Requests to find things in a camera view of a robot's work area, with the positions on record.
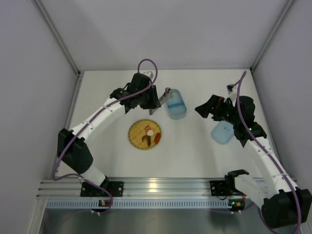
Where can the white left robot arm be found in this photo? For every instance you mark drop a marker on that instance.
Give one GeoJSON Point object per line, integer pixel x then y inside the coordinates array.
{"type": "Point", "coordinates": [73, 144]}

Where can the aluminium frame post left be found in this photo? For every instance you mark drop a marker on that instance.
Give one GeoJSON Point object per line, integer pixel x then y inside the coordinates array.
{"type": "Point", "coordinates": [38, 4]}

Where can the light blue lunch box lid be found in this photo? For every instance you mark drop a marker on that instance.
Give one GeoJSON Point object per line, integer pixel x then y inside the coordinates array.
{"type": "Point", "coordinates": [222, 133]}

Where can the aluminium frame post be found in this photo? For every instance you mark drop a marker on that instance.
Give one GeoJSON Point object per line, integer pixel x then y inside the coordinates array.
{"type": "Point", "coordinates": [38, 4]}
{"type": "Point", "coordinates": [272, 33]}

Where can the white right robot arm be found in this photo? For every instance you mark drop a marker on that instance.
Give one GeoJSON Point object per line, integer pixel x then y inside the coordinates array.
{"type": "Point", "coordinates": [281, 201]}

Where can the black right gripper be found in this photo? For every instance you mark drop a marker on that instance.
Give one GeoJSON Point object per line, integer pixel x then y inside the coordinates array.
{"type": "Point", "coordinates": [215, 108]}

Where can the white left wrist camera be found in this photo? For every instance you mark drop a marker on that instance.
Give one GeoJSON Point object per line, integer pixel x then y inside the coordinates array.
{"type": "Point", "coordinates": [150, 74]}

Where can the metal serving tongs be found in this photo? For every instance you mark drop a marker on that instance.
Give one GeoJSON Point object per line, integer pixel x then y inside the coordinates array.
{"type": "Point", "coordinates": [162, 100]}

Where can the slotted cable duct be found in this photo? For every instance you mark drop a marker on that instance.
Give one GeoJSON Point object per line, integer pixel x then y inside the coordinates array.
{"type": "Point", "coordinates": [101, 204]}

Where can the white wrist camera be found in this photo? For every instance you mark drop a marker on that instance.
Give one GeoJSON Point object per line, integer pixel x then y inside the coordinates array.
{"type": "Point", "coordinates": [232, 91]}
{"type": "Point", "coordinates": [150, 74]}

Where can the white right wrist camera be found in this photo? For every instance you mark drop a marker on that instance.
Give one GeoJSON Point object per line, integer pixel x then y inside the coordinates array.
{"type": "Point", "coordinates": [232, 91]}

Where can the light blue lunch box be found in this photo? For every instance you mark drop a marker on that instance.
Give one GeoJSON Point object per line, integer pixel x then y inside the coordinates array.
{"type": "Point", "coordinates": [176, 106]}

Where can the round bamboo plate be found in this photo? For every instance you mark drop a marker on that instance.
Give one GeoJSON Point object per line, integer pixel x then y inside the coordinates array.
{"type": "Point", "coordinates": [137, 131]}

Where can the brown green vegetable piece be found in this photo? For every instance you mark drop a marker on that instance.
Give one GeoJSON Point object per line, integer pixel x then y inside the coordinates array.
{"type": "Point", "coordinates": [148, 139]}

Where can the orange fried piece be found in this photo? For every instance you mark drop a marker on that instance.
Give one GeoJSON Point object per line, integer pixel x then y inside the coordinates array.
{"type": "Point", "coordinates": [157, 138]}

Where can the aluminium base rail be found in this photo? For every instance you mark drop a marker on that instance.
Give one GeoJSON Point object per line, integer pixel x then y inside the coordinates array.
{"type": "Point", "coordinates": [134, 187]}

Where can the aluminium frame post right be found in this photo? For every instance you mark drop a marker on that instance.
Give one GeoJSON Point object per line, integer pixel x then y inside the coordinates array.
{"type": "Point", "coordinates": [272, 33]}

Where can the white round fish cake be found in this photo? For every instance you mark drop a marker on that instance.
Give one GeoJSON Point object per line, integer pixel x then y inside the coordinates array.
{"type": "Point", "coordinates": [150, 133]}

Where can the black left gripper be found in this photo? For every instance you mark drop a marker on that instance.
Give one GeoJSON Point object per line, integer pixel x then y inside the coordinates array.
{"type": "Point", "coordinates": [153, 96]}

